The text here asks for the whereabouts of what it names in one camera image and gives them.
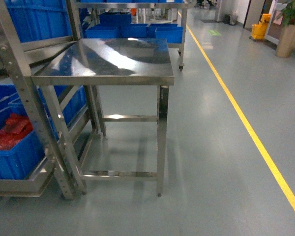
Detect small steel table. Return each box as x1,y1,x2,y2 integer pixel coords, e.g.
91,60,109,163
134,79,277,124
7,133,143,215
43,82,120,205
32,38,175,196

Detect yellow mop bucket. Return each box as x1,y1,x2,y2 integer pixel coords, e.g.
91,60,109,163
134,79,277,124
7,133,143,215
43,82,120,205
249,14,271,41

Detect plant in tan planter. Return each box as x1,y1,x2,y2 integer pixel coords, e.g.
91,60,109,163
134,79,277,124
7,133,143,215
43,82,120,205
275,0,295,58

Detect red packaged parts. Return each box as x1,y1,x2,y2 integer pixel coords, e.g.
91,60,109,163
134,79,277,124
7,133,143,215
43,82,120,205
0,113,33,150

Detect blue bin with red parts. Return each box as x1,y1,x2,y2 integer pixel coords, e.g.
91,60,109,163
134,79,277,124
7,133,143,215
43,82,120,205
0,107,45,179

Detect steel shelf rack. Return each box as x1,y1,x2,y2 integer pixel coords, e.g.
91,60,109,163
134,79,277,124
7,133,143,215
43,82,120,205
0,0,106,200

